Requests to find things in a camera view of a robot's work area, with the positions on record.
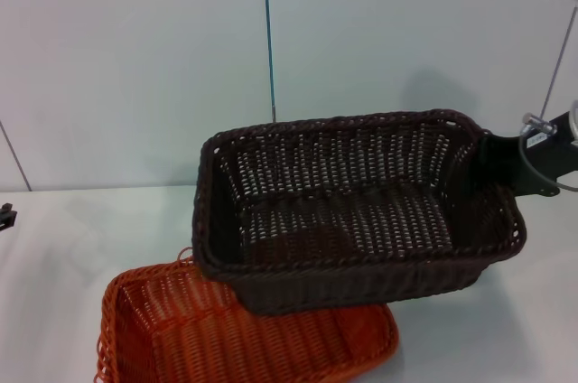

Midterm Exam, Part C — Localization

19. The grey right arm cable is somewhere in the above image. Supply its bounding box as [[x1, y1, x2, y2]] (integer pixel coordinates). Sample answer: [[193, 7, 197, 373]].
[[517, 111, 578, 192]]

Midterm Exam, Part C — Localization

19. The dark brown woven basket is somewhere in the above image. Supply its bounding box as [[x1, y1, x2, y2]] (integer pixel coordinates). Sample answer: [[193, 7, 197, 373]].
[[191, 107, 528, 317]]

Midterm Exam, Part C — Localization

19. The orange woven plastic basket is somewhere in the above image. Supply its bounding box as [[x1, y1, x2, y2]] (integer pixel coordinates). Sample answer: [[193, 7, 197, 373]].
[[92, 245, 401, 383]]

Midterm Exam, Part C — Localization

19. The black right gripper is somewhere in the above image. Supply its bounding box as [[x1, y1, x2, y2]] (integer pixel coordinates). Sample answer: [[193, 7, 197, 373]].
[[478, 109, 578, 198]]

